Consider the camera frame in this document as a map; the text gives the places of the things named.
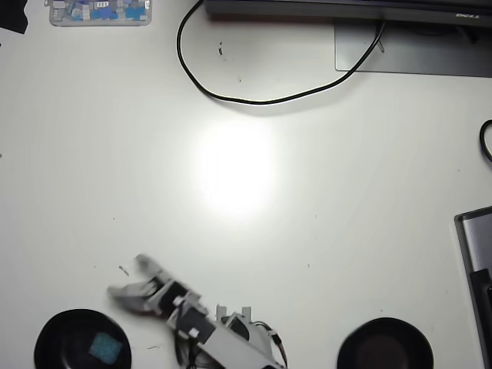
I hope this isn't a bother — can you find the grey gripper with motor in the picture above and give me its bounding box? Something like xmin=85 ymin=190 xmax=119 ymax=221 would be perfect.
xmin=106 ymin=253 xmax=173 ymax=317

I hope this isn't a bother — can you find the blue sponge cube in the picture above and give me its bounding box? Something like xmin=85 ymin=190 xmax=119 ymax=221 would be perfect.
xmin=88 ymin=332 xmax=123 ymax=364

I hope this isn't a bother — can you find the black bowl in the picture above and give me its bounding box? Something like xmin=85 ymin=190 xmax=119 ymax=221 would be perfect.
xmin=337 ymin=317 xmax=434 ymax=369
xmin=33 ymin=308 xmax=132 ymax=369

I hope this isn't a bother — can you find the clear case with blue stickers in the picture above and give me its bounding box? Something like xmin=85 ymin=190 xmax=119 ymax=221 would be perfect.
xmin=48 ymin=0 xmax=153 ymax=27

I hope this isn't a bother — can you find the black flat object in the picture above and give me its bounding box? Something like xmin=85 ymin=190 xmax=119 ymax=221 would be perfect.
xmin=0 ymin=0 xmax=30 ymax=35

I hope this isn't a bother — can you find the grey laptop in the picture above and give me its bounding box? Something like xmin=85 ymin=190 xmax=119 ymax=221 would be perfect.
xmin=454 ymin=206 xmax=492 ymax=369

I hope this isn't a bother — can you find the black Dell monitor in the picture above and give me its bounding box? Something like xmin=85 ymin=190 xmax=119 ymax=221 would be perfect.
xmin=203 ymin=0 xmax=492 ymax=28

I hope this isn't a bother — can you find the dark flat device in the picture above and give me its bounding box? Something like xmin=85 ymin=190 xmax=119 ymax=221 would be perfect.
xmin=468 ymin=268 xmax=492 ymax=369

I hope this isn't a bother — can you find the grey monitor stand base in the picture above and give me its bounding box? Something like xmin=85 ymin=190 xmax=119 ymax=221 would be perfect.
xmin=334 ymin=17 xmax=492 ymax=78

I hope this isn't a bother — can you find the grey robot base bracket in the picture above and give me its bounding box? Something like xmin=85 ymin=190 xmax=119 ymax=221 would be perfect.
xmin=214 ymin=303 xmax=253 ymax=321

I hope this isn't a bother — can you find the long black cable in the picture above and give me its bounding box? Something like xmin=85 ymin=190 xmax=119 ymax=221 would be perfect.
xmin=175 ymin=0 xmax=387 ymax=106

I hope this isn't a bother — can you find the thin black looped cable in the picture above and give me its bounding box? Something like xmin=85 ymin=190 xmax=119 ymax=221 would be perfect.
xmin=479 ymin=119 xmax=492 ymax=162

